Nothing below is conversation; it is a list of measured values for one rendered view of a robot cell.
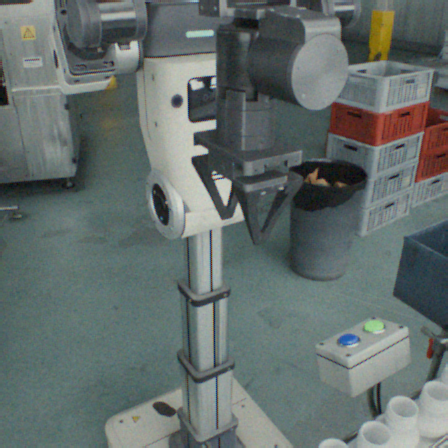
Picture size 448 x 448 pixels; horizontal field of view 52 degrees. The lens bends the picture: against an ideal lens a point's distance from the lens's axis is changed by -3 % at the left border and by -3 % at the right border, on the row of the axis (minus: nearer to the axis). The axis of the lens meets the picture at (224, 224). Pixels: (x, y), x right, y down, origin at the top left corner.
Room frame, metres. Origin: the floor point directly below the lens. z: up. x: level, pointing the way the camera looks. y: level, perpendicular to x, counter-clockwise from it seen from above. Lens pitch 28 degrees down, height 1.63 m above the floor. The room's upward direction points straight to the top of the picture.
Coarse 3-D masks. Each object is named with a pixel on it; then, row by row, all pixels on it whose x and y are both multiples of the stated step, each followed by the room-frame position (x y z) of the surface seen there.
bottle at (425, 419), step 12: (432, 384) 0.43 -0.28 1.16; (444, 384) 0.43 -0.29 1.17; (420, 396) 0.43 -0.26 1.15; (432, 396) 0.43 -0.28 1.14; (444, 396) 0.42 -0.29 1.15; (420, 408) 0.42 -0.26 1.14; (432, 408) 0.40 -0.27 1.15; (444, 408) 0.40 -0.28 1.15; (420, 420) 0.40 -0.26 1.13; (432, 420) 0.40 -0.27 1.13; (444, 420) 0.40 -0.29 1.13; (420, 432) 0.40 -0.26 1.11; (432, 432) 0.39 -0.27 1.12; (444, 432) 0.39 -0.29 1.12; (420, 444) 0.39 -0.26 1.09
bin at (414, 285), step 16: (432, 224) 1.28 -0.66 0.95; (416, 240) 1.24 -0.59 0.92; (432, 240) 1.28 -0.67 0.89; (416, 256) 1.16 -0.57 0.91; (432, 256) 1.12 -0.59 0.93; (400, 272) 1.20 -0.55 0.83; (416, 272) 1.15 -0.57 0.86; (432, 272) 1.11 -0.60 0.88; (400, 288) 1.19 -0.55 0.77; (416, 288) 1.14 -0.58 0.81; (432, 288) 1.10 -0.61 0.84; (416, 304) 1.13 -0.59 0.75; (432, 304) 1.09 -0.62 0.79; (432, 320) 1.07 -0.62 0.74
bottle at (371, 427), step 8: (368, 424) 0.37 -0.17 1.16; (376, 424) 0.37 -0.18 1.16; (360, 432) 0.36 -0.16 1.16; (368, 432) 0.37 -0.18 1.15; (376, 432) 0.37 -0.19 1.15; (384, 432) 0.36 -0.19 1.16; (352, 440) 0.38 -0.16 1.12; (360, 440) 0.35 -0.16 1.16; (368, 440) 0.38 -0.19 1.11; (376, 440) 0.37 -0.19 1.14; (384, 440) 0.36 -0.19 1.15
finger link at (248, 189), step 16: (208, 160) 0.44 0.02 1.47; (224, 160) 0.41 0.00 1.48; (224, 176) 0.41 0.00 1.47; (240, 176) 0.40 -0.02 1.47; (256, 176) 0.40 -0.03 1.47; (272, 176) 0.40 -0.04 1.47; (288, 176) 0.42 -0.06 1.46; (240, 192) 0.39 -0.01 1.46; (256, 192) 0.38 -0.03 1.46; (272, 192) 0.41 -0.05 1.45; (288, 192) 0.41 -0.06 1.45; (256, 208) 0.39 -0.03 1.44; (272, 208) 0.42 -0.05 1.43; (256, 224) 0.40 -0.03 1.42; (272, 224) 0.42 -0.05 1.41; (256, 240) 0.41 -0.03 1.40
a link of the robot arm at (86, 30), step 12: (72, 0) 0.73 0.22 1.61; (84, 0) 0.72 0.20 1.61; (72, 12) 0.74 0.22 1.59; (84, 12) 0.71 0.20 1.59; (96, 12) 0.71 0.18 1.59; (144, 12) 0.75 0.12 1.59; (72, 24) 0.74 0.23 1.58; (84, 24) 0.70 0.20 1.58; (96, 24) 0.71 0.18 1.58; (144, 24) 0.75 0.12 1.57; (72, 36) 0.75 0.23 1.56; (84, 36) 0.71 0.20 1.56; (96, 36) 0.72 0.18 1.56; (144, 36) 0.77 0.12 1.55
